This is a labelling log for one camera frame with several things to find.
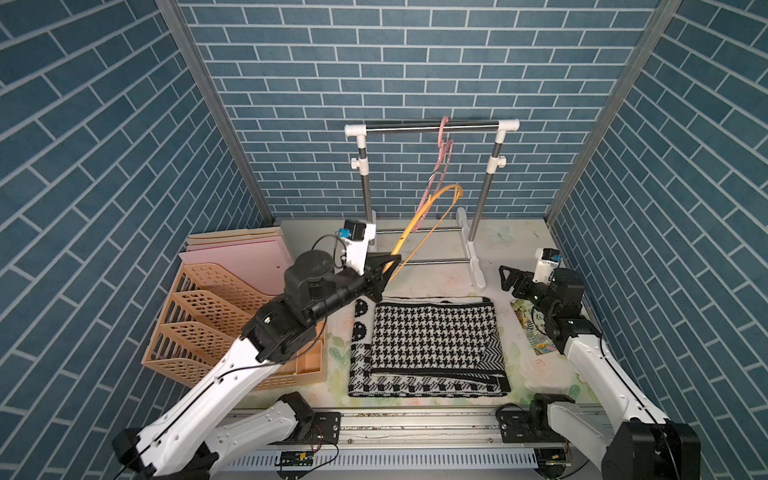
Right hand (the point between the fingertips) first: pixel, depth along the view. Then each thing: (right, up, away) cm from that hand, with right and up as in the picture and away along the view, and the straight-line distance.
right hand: (516, 271), depth 83 cm
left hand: (-31, +5, -26) cm, 40 cm away
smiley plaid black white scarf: (-43, -29, -5) cm, 52 cm away
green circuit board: (-58, -45, -11) cm, 74 cm away
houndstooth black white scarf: (-21, -19, +2) cm, 28 cm away
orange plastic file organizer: (-84, -11, -7) cm, 85 cm away
